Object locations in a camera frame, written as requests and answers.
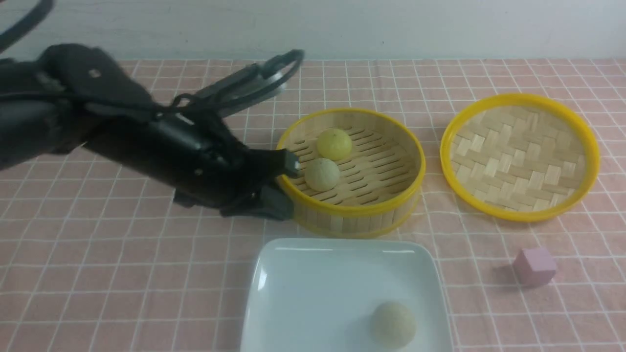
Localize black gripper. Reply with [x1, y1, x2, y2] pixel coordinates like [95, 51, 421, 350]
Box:
[83, 113, 300, 222]

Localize pale steamed bun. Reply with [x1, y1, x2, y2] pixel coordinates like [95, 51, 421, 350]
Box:
[304, 158, 340, 192]
[369, 301, 417, 350]

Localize yellow steamed bun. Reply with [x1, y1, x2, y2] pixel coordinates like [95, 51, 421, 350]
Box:
[316, 129, 353, 161]

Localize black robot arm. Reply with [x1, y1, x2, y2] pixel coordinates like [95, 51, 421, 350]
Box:
[0, 44, 304, 221]

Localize white square plate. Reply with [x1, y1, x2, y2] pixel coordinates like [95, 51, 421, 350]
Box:
[240, 238, 454, 352]

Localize yellow rimmed bamboo steamer basket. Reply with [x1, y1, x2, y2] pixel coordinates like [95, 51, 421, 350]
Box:
[277, 109, 425, 239]

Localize pink checkered tablecloth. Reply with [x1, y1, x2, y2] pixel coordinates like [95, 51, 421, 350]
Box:
[0, 59, 626, 352]

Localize yellow rimmed bamboo steamer lid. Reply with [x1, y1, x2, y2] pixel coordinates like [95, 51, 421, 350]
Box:
[440, 93, 601, 222]

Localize pink cube block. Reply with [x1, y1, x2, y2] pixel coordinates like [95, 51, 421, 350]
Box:
[512, 247, 557, 287]

